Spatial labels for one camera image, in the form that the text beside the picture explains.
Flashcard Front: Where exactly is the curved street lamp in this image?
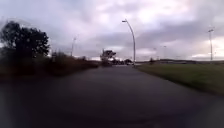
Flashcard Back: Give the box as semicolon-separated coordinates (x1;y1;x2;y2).
121;18;137;67

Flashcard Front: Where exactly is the grass verge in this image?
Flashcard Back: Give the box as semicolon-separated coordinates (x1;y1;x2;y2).
136;62;224;96

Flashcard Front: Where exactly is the tall lamp post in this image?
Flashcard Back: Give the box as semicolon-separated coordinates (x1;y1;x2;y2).
207;28;215;62

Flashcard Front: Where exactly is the large dark tree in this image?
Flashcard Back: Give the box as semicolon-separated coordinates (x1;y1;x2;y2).
0;20;50;61

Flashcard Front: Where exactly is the dark asphalt road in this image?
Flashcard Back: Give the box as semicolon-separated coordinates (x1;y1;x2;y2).
0;64;224;128

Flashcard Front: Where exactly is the row of bushes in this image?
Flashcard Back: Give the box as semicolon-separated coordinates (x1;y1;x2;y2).
0;51;101;81

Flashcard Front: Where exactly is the street lamp pole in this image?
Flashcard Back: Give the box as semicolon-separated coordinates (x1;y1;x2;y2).
70;36;78;58

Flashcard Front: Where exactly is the small tree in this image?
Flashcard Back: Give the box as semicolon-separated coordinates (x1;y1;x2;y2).
99;49;118;67

